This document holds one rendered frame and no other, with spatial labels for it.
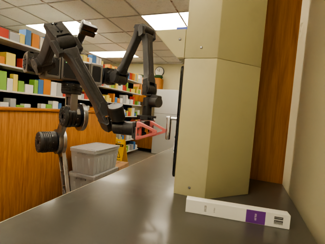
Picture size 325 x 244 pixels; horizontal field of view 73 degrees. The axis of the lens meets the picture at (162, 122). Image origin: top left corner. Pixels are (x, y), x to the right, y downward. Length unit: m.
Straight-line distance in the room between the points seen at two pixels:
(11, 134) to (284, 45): 2.44
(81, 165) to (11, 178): 0.77
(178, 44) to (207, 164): 0.42
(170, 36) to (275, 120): 0.61
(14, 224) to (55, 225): 0.09
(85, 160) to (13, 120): 0.94
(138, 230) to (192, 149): 0.32
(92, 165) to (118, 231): 2.41
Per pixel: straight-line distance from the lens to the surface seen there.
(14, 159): 2.74
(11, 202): 2.87
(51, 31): 1.06
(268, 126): 1.11
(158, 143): 6.06
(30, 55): 1.53
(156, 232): 0.58
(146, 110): 1.28
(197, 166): 0.77
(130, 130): 0.86
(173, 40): 0.81
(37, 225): 0.63
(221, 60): 0.77
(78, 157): 3.07
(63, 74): 1.59
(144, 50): 1.40
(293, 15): 1.21
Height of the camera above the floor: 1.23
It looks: 3 degrees down
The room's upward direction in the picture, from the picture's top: 5 degrees clockwise
